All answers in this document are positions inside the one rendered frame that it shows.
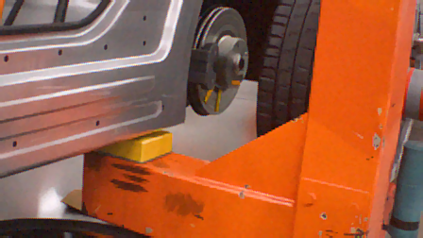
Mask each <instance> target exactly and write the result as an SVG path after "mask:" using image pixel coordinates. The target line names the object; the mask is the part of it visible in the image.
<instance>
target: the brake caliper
mask: <svg viewBox="0 0 423 238"><path fill-rule="evenodd" d="M218 56H219V46H218V44H217V43H206V45H205V46H202V47H201V50H198V49H193V48H192V53H191V56H190V68H189V75H188V81H187V82H192V83H195V84H200V87H201V88H202V89H203V90H206V91H209V90H212V88H213V87H214V85H215V82H216V72H213V71H212V67H213V63H214V62H216V61H217V60H218Z"/></svg>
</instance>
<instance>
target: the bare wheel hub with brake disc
mask: <svg viewBox="0 0 423 238"><path fill-rule="evenodd" d="M206 43H217V44H218V46H219V56H218V60H217V61H216V62H214V63H213V67H212V71H213V72H216V82H215V87H214V88H213V90H212V93H211V95H210V98H209V100H208V101H207V103H206V104H205V103H204V101H203V100H204V99H205V97H206V94H207V93H208V91H206V90H203V89H202V88H201V87H200V84H195V83H192V82H190V91H191V95H192V98H193V101H194V103H195V105H196V107H197V108H198V109H199V110H200V111H201V112H203V113H209V114H212V115H217V114H219V113H223V111H225V110H226V109H227V108H228V107H229V105H230V104H231V103H232V100H233V99H234V97H235V95H236V94H237V92H238V91H239V87H240V85H235V84H232V80H234V81H240V82H241V84H242V81H243V79H244V78H245V72H246V69H247V65H248V61H247V60H248V52H247V38H246V32H245V25H244V21H243V19H242V18H241V16H240V14H239V12H237V10H235V9H233V8H224V7H220V8H216V9H214V10H213V11H212V12H210V14H209V15H207V18H205V20H204V21H203V24H201V26H200V28H199V29H198V32H197V33H196V38H195V41H194V47H193V49H198V50H201V47H202V46H205V45H206ZM238 53H242V54H243V55H244V56H245V70H244V71H243V72H242V74H241V75H235V74H234V72H233V62H234V60H235V56H237V54H238ZM219 89H222V94H221V98H220V103H219V112H215V110H216V100H217V95H218V91H219Z"/></svg>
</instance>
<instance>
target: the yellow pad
mask: <svg viewBox="0 0 423 238"><path fill-rule="evenodd" d="M172 142H173V133H171V132H168V131H165V130H159V131H156V132H154V133H149V134H146V135H144V136H140V137H137V138H135V139H130V140H127V141H125V142H121V143H119V144H112V145H110V146H108V147H103V148H100V149H98V150H95V152H98V153H102V154H106V155H109V156H112V157H117V158H120V159H123V160H126V161H131V162H136V163H138V164H144V163H147V162H152V161H153V160H155V159H158V158H161V157H163V156H167V155H169V154H171V153H173V151H172V150H171V149H172Z"/></svg>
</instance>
